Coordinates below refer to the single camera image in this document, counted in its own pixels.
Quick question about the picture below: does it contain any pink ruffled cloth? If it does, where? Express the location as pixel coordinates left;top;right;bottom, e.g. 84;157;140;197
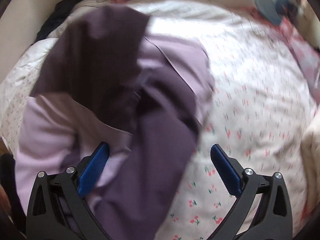
281;25;319;86

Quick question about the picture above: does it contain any lilac purple jacket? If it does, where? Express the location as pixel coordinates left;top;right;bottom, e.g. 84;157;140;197
16;5;214;239

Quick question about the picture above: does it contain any black clothing pile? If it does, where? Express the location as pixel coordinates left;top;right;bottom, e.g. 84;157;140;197
34;0;83;43

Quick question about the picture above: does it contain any cherry print bed quilt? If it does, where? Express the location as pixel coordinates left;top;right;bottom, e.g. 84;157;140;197
0;0;320;240

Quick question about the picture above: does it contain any blue cartoon curtain right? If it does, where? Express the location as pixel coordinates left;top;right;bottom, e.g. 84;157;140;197
252;0;304;27

